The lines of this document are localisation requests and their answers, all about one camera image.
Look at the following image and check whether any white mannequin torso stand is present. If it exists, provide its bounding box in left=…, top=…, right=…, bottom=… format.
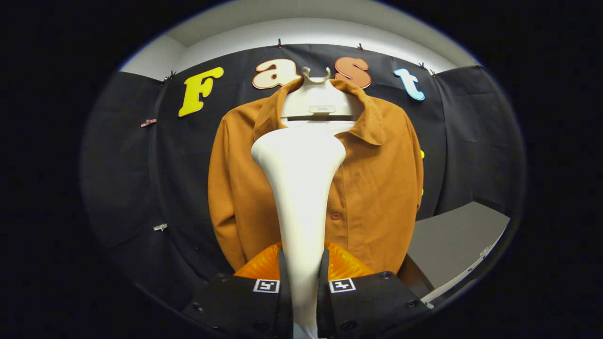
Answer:
left=280, top=66, right=364, bottom=137

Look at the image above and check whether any grey cabinet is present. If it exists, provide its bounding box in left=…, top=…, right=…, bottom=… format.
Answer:
left=398, top=202, right=512, bottom=309

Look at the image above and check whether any orange-brown button shirt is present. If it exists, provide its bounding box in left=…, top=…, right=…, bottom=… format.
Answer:
left=208, top=78, right=424, bottom=274

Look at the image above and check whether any white garment steamer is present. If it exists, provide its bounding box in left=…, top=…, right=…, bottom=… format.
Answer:
left=251, top=126, right=347, bottom=339

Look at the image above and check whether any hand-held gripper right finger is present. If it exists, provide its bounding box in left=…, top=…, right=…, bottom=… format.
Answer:
left=316, top=242, right=432, bottom=339

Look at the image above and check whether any black backdrop cloth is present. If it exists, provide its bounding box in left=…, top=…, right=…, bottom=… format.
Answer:
left=80, top=44, right=526, bottom=302

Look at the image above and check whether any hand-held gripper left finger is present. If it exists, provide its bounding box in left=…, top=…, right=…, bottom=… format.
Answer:
left=178, top=242, right=294, bottom=339

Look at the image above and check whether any row of black backdrop clips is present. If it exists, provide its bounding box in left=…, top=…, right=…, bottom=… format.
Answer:
left=163, top=39, right=481, bottom=81

